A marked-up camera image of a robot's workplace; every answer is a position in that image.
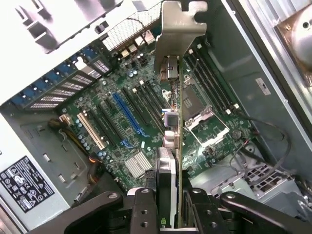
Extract grey metal power supply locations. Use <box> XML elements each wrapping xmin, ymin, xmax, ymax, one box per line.
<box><xmin>0</xmin><ymin>104</ymin><xmax>103</xmax><ymax>230</ymax></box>

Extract metal socket cover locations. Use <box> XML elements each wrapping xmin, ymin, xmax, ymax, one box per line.
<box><xmin>184</xmin><ymin>106</ymin><xmax>231</xmax><ymax>150</ymax></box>

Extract yellow black power wires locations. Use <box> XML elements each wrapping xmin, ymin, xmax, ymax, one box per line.
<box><xmin>47</xmin><ymin>117</ymin><xmax>105</xmax><ymax>188</ymax></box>

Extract silver finned heat sink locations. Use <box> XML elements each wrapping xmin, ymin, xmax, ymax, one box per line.
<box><xmin>124</xmin><ymin>150</ymin><xmax>154</xmax><ymax>179</ymax></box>

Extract thin black looped wire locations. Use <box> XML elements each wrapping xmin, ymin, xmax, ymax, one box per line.
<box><xmin>229</xmin><ymin>114</ymin><xmax>293</xmax><ymax>178</ymax></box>

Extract black case lock knob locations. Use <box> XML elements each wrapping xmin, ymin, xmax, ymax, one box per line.
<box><xmin>96</xmin><ymin>21</ymin><xmax>108</xmax><ymax>34</ymax></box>

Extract CPU socket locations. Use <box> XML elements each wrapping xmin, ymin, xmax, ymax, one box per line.
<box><xmin>182</xmin><ymin>81</ymin><xmax>213</xmax><ymax>122</ymax></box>

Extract black power supply label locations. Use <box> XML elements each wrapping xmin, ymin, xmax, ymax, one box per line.
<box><xmin>0</xmin><ymin>155</ymin><xmax>56</xmax><ymax>215</ymax></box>

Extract black RAM slot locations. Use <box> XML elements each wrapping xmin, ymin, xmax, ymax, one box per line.
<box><xmin>196</xmin><ymin>43</ymin><xmax>241</xmax><ymax>110</ymax></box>
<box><xmin>183</xmin><ymin>52</ymin><xmax>227</xmax><ymax>117</ymax></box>
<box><xmin>192</xmin><ymin>46</ymin><xmax>236</xmax><ymax>112</ymax></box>
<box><xmin>139</xmin><ymin>80</ymin><xmax>168</xmax><ymax>120</ymax></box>
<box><xmin>146</xmin><ymin>79</ymin><xmax>169</xmax><ymax>113</ymax></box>
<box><xmin>136</xmin><ymin>84</ymin><xmax>166</xmax><ymax>126</ymax></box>
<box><xmin>131</xmin><ymin>87</ymin><xmax>164</xmax><ymax>131</ymax></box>
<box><xmin>188</xmin><ymin>48</ymin><xmax>232</xmax><ymax>115</ymax></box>

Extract grey metal drive cage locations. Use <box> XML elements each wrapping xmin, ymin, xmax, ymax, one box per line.
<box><xmin>190</xmin><ymin>156</ymin><xmax>312</xmax><ymax>220</ymax></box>

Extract open black PC case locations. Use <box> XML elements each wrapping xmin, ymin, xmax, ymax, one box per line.
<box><xmin>0</xmin><ymin>0</ymin><xmax>312</xmax><ymax>234</ymax></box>

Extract blue expansion slot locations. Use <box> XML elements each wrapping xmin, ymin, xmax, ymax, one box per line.
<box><xmin>112</xmin><ymin>91</ymin><xmax>145</xmax><ymax>136</ymax></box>

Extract black expansion slot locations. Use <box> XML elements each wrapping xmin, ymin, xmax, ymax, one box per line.
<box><xmin>120</xmin><ymin>86</ymin><xmax>149</xmax><ymax>126</ymax></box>
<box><xmin>94</xmin><ymin>103</ymin><xmax>117</xmax><ymax>147</ymax></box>
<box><xmin>102</xmin><ymin>97</ymin><xmax>130</xmax><ymax>147</ymax></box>

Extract green motherboard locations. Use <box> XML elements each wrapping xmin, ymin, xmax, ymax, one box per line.
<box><xmin>57</xmin><ymin>36</ymin><xmax>260</xmax><ymax>195</ymax></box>

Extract small wall sticker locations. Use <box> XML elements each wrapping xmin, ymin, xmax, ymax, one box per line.
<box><xmin>254</xmin><ymin>77</ymin><xmax>272</xmax><ymax>96</ymax></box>

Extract blue card retention latches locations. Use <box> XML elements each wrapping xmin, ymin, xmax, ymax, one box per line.
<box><xmin>9</xmin><ymin>46</ymin><xmax>98</xmax><ymax>109</ymax></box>

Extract white expansion slot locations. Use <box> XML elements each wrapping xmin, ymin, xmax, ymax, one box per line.
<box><xmin>77</xmin><ymin>112</ymin><xmax>106</xmax><ymax>150</ymax></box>

